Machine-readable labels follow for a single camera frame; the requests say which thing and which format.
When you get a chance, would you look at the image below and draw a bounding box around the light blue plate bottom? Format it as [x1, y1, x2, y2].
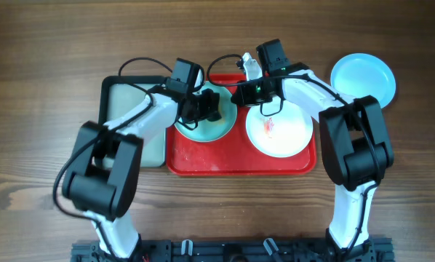
[175, 82, 237, 143]

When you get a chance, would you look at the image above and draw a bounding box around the light blue plate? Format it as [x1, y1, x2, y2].
[330, 53, 396, 108]
[175, 82, 237, 143]

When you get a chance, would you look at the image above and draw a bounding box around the light blue plate top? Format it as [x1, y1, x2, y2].
[330, 53, 396, 108]

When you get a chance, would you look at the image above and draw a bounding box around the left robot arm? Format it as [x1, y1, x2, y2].
[53, 79, 221, 261]

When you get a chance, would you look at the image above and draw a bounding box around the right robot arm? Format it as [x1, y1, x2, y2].
[233, 60, 394, 261]

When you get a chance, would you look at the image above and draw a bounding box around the red plastic tray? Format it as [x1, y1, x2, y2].
[166, 74, 316, 176]

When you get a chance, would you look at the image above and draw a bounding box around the black water tray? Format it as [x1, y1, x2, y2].
[98, 76, 166, 168]

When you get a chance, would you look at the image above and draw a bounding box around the white plate with stain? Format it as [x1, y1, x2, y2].
[245, 101, 314, 158]

